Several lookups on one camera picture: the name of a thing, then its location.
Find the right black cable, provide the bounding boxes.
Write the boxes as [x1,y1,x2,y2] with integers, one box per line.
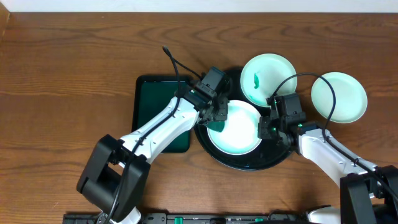
[269,72,398,200]

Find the white plate green stain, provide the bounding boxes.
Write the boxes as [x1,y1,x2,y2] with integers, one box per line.
[207,100,262,156]

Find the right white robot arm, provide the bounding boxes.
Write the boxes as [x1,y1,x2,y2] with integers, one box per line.
[258,114,397,223]

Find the black cable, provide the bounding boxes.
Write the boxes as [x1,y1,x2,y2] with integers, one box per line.
[269,72,398,200]
[99,45,203,224]

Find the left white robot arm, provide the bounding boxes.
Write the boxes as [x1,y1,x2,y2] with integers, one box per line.
[76,79,231,223]

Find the green scouring pad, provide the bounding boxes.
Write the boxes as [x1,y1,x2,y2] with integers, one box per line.
[205,121,225,133]

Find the light green plate green stain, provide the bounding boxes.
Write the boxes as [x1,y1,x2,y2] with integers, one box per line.
[240,54,296,107]

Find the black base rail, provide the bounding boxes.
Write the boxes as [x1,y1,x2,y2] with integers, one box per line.
[62,213,310,224]

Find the black rectangular water tray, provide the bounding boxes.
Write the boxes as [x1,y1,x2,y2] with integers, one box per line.
[131,75,192,153]

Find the left black cable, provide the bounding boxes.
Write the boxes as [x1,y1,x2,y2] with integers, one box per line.
[99,45,203,224]

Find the round black tray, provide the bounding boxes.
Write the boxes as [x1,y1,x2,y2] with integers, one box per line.
[194,67,292,170]

